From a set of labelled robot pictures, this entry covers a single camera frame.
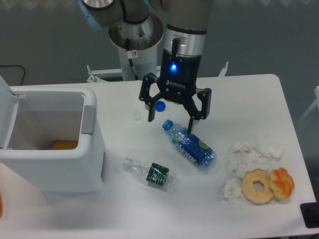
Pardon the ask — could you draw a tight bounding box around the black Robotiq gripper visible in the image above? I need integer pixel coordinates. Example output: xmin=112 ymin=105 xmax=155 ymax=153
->
xmin=139 ymin=48 xmax=212 ymax=136

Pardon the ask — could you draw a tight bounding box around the white trash can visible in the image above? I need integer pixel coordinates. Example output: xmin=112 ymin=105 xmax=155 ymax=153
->
xmin=0 ymin=80 xmax=105 ymax=192

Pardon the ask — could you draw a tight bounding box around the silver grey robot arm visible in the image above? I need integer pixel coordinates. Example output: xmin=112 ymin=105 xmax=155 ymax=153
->
xmin=78 ymin=0 xmax=212 ymax=130

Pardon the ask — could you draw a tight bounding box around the blue bottle cap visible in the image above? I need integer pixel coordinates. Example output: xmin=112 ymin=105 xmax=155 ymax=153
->
xmin=156 ymin=101 xmax=166 ymax=112

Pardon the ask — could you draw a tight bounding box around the white bottle cap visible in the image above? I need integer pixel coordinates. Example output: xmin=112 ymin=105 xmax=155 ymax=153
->
xmin=132 ymin=112 xmax=141 ymax=121

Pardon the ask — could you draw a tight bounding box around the blue plastic bottle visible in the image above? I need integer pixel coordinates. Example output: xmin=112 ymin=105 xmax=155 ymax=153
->
xmin=162 ymin=119 xmax=217 ymax=170

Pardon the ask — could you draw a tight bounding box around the clear bottle green label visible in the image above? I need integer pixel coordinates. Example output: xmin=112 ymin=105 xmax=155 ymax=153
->
xmin=123 ymin=157 xmax=178 ymax=193

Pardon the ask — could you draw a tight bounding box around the large crumpled white tissue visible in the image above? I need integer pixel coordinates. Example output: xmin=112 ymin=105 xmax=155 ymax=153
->
xmin=226 ymin=141 xmax=284 ymax=179

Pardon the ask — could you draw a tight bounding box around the small crumpled white tissue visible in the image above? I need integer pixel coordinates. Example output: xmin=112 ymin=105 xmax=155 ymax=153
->
xmin=222 ymin=178 xmax=242 ymax=205

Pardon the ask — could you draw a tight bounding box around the orange bread inside bin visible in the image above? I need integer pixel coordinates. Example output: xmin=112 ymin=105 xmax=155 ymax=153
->
xmin=50 ymin=140 xmax=78 ymax=150

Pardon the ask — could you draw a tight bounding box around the orange glazed bread roll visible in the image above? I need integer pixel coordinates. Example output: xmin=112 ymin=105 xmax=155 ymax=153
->
xmin=269 ymin=167 xmax=295 ymax=200

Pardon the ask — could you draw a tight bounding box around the white furniture at right edge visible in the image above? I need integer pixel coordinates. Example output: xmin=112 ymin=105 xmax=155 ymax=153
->
xmin=297 ymin=86 xmax=319 ymax=125

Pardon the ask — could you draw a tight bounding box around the black device at edge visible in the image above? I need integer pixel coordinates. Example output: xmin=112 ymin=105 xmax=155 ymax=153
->
xmin=300 ymin=202 xmax=319 ymax=229

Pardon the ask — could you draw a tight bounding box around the orange object at left edge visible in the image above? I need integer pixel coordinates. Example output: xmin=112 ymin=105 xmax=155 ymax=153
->
xmin=0 ymin=193 xmax=3 ymax=218

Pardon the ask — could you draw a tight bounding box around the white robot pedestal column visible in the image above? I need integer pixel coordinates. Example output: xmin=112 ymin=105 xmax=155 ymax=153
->
xmin=117 ymin=46 xmax=158 ymax=81

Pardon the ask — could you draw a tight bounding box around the white metal base frame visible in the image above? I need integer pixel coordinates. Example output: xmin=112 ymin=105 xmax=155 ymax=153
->
xmin=86 ymin=61 xmax=229 ymax=83

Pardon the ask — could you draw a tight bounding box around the plain ring donut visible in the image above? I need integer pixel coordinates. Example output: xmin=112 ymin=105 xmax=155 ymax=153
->
xmin=241 ymin=170 xmax=274 ymax=205

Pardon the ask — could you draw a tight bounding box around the black cable on floor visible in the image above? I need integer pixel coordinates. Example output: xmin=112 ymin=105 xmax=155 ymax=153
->
xmin=0 ymin=64 xmax=26 ymax=86

